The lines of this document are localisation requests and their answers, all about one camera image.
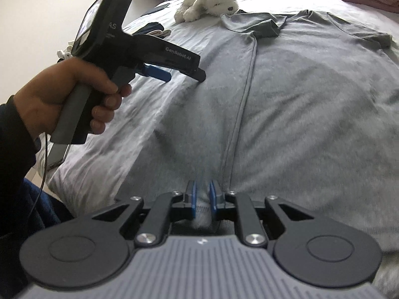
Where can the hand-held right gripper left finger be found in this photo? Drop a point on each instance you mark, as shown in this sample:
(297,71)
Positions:
(194,199)

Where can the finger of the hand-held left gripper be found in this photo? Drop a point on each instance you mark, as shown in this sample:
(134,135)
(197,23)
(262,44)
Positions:
(199,75)
(159,74)

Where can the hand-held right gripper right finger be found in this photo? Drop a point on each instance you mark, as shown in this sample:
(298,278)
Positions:
(213,197)

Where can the grey t-shirt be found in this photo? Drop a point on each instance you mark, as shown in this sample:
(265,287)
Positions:
(311,115)

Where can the person's left forearm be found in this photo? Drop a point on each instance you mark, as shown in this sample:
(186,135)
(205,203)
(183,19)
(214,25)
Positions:
(12,143)

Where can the person's left hand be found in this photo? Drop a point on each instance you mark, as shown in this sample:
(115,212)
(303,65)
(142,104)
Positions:
(46,99)

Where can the black folded garment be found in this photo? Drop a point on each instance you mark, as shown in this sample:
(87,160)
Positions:
(149,26)

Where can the beige folded garment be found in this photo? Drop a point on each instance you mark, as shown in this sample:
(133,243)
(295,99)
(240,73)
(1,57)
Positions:
(162,33)

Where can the dark tablet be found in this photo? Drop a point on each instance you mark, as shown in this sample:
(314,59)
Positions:
(156,9)

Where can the bed with grey sheet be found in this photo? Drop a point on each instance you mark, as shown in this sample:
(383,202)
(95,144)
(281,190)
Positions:
(156,124)

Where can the person's dark blue clothing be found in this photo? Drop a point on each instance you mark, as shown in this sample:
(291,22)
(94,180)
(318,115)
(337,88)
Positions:
(31,205)

